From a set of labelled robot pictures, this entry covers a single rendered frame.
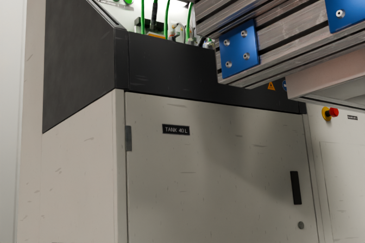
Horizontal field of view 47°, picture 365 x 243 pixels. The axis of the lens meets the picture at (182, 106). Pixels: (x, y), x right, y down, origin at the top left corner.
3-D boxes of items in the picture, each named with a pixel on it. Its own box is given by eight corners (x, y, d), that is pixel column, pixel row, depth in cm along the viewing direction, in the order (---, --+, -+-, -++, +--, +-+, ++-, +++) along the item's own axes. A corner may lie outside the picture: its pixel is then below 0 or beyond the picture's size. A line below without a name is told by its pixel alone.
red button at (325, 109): (332, 117, 141) (330, 103, 142) (322, 120, 144) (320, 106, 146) (341, 119, 144) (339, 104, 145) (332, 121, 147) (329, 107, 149)
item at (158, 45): (130, 90, 104) (128, 30, 108) (121, 95, 107) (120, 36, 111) (299, 113, 138) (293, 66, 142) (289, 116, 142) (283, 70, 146)
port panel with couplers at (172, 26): (175, 77, 177) (171, 10, 185) (171, 80, 180) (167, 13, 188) (200, 82, 185) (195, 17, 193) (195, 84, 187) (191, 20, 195)
